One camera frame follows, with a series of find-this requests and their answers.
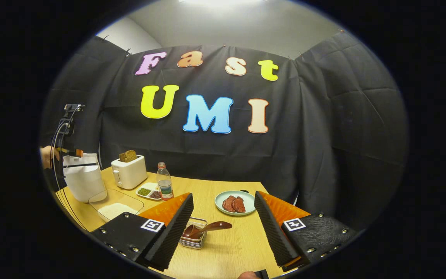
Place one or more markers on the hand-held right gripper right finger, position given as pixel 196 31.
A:
pixel 277 236

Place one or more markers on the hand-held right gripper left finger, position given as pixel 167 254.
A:
pixel 170 232

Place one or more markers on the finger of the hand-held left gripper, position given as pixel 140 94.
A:
pixel 72 152

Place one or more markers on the brown wooden spoon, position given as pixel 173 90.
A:
pixel 196 231

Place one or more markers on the white rice cooker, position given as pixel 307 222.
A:
pixel 85 182

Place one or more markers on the white rice pile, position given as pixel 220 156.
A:
pixel 116 210

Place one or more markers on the clear plastic bottle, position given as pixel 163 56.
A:
pixel 165 186

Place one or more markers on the white divided bean dish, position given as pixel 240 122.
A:
pixel 147 192

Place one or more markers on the pale green plate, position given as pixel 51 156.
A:
pixel 248 199

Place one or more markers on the brown bread slice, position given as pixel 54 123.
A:
pixel 128 156

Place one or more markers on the clear glass tray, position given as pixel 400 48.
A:
pixel 103 199

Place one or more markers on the white toaster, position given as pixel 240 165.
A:
pixel 130 174

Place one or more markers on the ceiling light panel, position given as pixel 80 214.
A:
pixel 223 2

